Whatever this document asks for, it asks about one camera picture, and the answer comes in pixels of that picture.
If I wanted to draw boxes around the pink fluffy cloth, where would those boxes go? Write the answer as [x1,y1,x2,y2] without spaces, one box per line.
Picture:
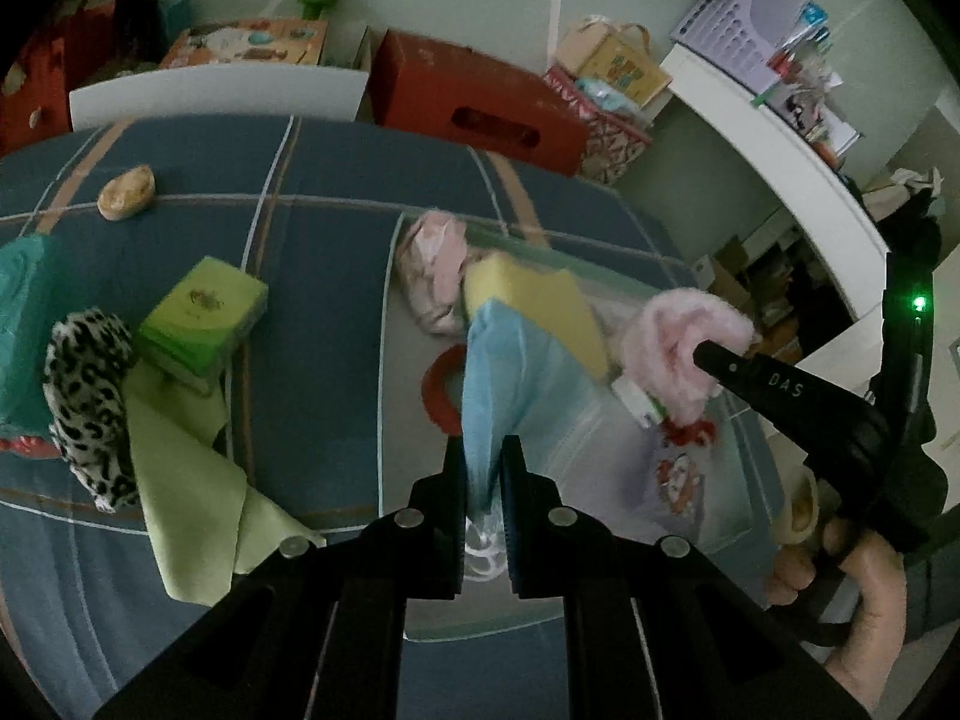
[619,289,757,428]

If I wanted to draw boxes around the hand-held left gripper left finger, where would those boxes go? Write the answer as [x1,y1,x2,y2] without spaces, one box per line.
[94,433,468,720]

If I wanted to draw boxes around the small green tissue pack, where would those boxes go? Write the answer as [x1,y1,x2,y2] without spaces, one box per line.
[135,256,269,395]

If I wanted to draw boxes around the blue plaid bedsheet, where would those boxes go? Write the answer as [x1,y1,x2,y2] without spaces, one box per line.
[0,114,691,720]

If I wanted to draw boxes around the white board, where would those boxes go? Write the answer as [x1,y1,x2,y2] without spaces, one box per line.
[69,61,370,134]

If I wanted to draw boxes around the purple plastic basket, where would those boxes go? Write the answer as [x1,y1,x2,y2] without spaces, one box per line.
[670,0,818,91]

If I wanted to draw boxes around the yellow sponge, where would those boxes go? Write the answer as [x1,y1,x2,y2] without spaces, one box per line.
[461,253,612,383]

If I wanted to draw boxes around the pile of papers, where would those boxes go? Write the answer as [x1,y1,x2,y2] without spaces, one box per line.
[750,0,863,166]

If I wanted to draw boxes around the small red printed pouch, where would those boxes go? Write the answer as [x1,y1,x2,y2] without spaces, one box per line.
[645,439,713,533]

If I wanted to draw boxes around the red tape roll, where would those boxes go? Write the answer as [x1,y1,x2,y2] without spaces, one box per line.
[424,345,470,436]

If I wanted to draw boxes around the red felt bag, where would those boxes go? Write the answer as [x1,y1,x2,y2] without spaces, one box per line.
[0,4,121,158]

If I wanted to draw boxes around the colourful printed box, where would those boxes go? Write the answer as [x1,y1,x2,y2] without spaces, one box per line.
[159,19,329,68]

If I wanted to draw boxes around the small white tube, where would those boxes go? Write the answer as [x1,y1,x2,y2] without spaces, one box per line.
[611,379,668,430]

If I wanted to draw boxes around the leopard print scrunchie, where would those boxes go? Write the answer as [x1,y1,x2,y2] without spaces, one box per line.
[43,307,143,515]

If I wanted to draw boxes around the beige printed bag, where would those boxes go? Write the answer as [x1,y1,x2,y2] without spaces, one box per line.
[555,15,672,110]

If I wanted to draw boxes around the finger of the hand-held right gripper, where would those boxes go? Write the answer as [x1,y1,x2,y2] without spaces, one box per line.
[692,343,892,482]

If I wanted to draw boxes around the light green cloth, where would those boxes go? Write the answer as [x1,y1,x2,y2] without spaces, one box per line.
[124,360,327,605]

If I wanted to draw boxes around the blue face mask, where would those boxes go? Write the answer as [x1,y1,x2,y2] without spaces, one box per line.
[459,298,612,578]

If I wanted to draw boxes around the white desk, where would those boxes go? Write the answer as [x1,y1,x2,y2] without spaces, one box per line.
[660,41,893,323]

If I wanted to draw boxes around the teal plastic treasure box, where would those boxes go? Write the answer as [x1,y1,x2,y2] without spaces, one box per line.
[0,234,65,460]

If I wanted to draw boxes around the red cardboard box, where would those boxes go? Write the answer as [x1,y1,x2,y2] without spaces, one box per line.
[369,30,592,181]

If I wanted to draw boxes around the beige tape roll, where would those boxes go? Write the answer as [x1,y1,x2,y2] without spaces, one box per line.
[780,469,822,548]

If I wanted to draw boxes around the cardboard boxes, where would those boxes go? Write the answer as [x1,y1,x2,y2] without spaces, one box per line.
[697,240,803,361]

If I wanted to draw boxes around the beige bun-shaped toy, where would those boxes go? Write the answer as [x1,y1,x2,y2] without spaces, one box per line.
[97,167,157,222]

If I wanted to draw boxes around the red patterned basket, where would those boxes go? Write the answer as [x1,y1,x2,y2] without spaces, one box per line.
[544,67,653,187]

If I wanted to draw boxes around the person's right hand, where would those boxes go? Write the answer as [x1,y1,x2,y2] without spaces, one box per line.
[766,523,911,713]

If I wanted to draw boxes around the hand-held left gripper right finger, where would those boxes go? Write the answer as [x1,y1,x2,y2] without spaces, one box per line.
[502,435,871,720]

